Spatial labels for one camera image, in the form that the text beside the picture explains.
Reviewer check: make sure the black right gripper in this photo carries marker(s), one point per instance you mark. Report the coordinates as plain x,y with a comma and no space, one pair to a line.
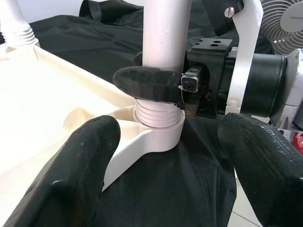
208,78

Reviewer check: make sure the white plastic children table top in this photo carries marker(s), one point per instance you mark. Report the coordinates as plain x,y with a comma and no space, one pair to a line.
47,106

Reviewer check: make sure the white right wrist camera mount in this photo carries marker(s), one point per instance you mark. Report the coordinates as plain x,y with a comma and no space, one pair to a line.
246,47

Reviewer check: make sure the black fabric table cover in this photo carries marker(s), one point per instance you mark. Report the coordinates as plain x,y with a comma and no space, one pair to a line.
165,177

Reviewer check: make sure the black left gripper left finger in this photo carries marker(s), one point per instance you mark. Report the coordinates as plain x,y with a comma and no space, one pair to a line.
64,184

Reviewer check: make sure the white plastic table leg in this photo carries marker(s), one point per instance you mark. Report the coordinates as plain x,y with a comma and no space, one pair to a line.
16,21
165,35

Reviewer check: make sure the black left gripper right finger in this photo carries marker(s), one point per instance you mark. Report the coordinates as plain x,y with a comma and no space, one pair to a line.
270,170

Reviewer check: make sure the white round electric fan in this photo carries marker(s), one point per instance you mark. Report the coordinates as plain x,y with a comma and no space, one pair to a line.
284,23

